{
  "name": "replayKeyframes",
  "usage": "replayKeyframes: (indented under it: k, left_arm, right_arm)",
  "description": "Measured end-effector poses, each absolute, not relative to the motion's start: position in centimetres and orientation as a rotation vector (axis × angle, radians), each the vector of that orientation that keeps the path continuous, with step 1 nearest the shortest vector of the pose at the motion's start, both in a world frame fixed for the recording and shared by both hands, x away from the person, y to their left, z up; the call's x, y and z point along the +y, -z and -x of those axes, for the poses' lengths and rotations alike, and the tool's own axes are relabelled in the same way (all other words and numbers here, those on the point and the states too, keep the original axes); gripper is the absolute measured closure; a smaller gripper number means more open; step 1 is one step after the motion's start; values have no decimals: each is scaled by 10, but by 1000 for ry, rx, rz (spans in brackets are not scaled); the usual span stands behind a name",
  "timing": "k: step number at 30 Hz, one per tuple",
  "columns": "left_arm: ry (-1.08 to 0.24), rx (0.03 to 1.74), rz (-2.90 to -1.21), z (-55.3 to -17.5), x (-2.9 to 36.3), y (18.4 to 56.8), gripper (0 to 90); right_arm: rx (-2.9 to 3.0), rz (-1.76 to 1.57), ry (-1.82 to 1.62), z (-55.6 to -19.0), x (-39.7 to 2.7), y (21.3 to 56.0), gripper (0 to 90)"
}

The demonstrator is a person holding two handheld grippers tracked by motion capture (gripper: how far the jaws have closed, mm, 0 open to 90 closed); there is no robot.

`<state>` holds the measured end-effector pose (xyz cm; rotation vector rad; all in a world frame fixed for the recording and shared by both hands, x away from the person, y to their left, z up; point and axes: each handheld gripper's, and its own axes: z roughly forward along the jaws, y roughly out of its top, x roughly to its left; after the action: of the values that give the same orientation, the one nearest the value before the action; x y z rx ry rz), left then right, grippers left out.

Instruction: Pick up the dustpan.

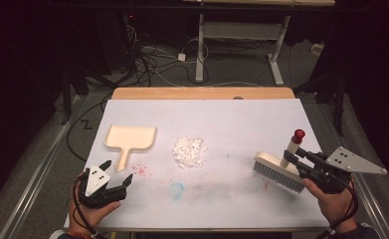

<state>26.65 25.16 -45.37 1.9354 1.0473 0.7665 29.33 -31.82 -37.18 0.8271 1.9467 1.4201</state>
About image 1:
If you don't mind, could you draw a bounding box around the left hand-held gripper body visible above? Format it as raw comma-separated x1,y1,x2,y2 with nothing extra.
77,165,127,209

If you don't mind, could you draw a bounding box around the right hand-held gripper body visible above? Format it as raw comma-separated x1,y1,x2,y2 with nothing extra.
297,146,388,194

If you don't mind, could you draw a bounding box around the cream brush with red-tipped handle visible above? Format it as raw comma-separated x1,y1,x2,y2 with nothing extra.
253,128,306,194

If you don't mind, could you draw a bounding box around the cream plastic dustpan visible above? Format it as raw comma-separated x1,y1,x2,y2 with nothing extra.
103,124,157,172

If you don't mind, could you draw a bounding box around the pile of white paper scraps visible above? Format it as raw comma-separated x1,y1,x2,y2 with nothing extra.
172,135,209,169

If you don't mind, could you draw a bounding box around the person's left hand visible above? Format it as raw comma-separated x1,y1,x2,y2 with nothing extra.
68,181,121,233

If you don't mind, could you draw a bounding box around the person's right hand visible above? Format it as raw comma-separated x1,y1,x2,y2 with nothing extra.
302,178,357,230

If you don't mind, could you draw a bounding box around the black stand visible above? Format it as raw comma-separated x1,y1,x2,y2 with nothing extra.
60,63,116,126
294,66,348,137

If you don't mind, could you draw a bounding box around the white table mat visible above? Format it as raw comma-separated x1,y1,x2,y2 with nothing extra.
64,99,330,230

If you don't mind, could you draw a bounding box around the small white box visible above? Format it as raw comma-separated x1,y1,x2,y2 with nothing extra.
310,43,325,56

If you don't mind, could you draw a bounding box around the white-framed desk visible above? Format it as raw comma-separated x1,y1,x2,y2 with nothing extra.
181,0,336,87

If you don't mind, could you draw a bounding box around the left hand-held gripper cable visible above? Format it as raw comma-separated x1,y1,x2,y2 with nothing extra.
71,170,100,239

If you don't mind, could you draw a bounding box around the hand-held gripper cable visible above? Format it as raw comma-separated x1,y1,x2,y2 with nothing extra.
71,170,100,239
314,178,360,239

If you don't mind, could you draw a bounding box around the long black floor cable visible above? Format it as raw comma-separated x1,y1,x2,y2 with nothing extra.
66,94,114,163

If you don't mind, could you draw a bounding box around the right hand-held gripper cable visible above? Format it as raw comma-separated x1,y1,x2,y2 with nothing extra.
314,178,360,239

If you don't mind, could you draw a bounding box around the metal floor rail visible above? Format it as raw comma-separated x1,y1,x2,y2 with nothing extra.
317,99,389,239
1,95,85,239

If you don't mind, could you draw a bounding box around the tangle of floor cables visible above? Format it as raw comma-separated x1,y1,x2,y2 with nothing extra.
121,23,210,88

